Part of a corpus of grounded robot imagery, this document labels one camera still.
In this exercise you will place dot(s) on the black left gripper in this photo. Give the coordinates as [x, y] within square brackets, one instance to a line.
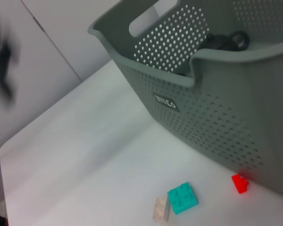
[4, 61]

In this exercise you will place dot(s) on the grey perforated plastic storage bin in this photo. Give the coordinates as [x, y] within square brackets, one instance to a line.
[226, 106]

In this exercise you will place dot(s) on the white square toy brick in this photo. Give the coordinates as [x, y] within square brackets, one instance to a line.
[161, 208]

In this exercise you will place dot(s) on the black clay teapot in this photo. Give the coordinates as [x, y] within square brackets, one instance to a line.
[219, 42]

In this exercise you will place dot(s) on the teal square toy brick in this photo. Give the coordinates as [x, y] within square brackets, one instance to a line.
[182, 199]

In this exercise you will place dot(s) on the small red toy brick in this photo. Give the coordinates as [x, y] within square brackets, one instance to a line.
[239, 184]

